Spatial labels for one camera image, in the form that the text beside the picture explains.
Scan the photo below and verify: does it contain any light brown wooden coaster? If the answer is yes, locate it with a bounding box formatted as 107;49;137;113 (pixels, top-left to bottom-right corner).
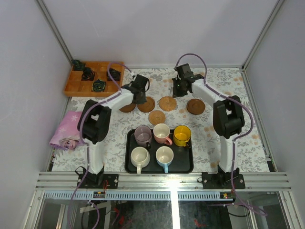
137;96;155;113

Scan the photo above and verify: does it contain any dark brown wooden coaster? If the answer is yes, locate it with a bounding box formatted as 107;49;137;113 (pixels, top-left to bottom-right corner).
120;103;136;113

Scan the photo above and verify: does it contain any woven rattan coaster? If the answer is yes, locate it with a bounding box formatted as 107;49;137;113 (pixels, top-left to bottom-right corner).
159;96;177;111
148;110;166;125

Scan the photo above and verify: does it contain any reddish brown wooden coaster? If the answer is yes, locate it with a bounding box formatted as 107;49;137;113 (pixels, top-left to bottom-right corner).
186;99;205;115

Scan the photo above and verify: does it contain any yellow glass mug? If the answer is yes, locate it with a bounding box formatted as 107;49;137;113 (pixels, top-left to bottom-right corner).
173;125;191;147

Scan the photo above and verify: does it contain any pink ceramic mug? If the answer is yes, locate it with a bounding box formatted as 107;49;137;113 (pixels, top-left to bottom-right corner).
153;124;173;146

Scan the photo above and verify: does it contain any light blue mug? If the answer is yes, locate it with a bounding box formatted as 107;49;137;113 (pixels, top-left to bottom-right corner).
155;146;174;174

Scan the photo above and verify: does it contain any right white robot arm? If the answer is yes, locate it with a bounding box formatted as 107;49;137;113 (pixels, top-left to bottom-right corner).
173;64;245;188

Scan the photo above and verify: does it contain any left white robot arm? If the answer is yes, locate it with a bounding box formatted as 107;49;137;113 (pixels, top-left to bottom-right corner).
78;74;150;188

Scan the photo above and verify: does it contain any green black rolled item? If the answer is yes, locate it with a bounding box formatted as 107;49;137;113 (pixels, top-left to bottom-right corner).
92;79;106;92

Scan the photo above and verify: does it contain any floral tablecloth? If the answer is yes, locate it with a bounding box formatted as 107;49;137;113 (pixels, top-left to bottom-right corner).
51;68;270;172

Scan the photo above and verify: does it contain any orange wooden divided box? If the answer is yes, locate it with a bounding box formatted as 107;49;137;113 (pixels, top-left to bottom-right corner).
63;61;125;97

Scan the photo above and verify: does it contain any purple glass mug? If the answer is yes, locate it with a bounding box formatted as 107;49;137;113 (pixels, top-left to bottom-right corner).
134;125;152;149

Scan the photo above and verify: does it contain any black serving tray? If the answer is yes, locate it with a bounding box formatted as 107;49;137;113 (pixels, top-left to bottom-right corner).
124;129;194;174

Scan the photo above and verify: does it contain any cream speckled mug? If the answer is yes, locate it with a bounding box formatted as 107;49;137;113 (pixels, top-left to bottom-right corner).
131;146;150;175

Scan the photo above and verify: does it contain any pink printed cloth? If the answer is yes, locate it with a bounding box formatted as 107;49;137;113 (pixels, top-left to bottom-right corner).
49;111;82;150

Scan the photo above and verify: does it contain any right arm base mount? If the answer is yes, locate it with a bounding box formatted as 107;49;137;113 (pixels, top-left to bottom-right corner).
202;167;245;189

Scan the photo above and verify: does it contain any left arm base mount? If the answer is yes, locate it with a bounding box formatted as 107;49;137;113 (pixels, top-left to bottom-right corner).
79;169;119;189

